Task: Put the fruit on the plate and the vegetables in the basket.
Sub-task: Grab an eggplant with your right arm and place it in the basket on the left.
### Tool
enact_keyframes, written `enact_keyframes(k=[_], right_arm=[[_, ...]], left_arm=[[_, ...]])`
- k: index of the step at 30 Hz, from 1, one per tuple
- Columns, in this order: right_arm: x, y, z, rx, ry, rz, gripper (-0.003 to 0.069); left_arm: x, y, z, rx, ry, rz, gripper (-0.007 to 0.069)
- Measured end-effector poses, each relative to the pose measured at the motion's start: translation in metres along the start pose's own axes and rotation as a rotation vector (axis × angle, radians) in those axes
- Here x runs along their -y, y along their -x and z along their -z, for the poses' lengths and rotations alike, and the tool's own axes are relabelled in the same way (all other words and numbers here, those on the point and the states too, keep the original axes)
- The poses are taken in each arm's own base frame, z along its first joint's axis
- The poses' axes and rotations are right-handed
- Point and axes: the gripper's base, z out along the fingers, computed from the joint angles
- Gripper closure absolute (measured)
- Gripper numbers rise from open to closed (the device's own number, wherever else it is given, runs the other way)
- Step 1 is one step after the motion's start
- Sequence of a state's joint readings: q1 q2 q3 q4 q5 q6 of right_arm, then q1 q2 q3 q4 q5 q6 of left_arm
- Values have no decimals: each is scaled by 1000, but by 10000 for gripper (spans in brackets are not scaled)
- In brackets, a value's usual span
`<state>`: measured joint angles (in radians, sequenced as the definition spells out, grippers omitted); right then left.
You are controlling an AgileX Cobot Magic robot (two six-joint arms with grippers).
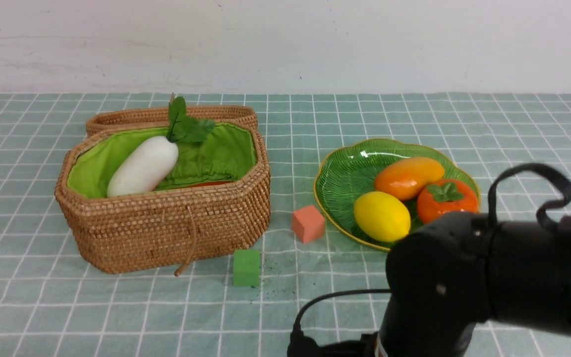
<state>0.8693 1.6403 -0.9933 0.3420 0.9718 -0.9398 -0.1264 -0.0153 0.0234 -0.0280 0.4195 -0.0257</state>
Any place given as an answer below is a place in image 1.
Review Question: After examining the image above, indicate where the green foam cube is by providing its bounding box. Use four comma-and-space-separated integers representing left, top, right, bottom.
232, 249, 261, 287

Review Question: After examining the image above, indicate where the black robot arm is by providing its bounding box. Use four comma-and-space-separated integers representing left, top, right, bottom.
374, 212, 571, 357

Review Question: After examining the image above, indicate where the green checkered tablecloth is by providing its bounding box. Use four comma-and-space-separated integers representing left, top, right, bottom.
0, 93, 571, 357

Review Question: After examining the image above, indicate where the woven rattan basket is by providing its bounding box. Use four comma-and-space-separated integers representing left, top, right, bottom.
55, 122, 271, 276

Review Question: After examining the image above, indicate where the orange yellow toy mango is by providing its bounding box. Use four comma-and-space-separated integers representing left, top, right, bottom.
374, 157, 446, 201

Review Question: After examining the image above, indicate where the woven rattan basket lid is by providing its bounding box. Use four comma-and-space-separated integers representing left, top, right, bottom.
86, 105, 260, 137

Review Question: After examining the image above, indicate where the black camera cable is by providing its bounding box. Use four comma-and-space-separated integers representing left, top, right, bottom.
287, 163, 571, 357

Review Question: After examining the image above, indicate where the orange toy persimmon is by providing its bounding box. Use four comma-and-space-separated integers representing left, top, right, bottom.
417, 178, 480, 224

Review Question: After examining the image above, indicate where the orange foam cube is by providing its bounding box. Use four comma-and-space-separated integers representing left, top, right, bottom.
291, 205, 326, 244

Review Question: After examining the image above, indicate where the green glass leaf plate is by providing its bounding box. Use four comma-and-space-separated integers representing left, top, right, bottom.
313, 138, 482, 252

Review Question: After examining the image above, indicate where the white toy radish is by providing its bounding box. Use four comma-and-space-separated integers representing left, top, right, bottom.
107, 94, 216, 197

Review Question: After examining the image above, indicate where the yellow toy lemon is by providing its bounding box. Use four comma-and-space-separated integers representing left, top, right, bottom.
353, 191, 412, 242

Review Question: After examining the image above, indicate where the red toy carrot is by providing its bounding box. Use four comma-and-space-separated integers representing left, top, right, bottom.
186, 180, 232, 188

